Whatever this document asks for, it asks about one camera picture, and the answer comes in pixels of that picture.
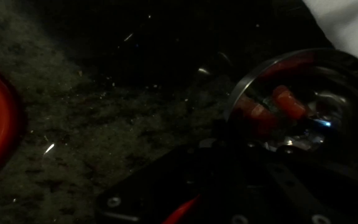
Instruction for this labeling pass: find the white rounded object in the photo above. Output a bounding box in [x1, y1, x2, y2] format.
[302, 0, 358, 59]

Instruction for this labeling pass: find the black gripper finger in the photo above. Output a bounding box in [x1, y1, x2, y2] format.
[212, 117, 251, 154]

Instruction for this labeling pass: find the silver metal bowl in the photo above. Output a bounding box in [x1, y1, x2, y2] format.
[223, 46, 358, 168]

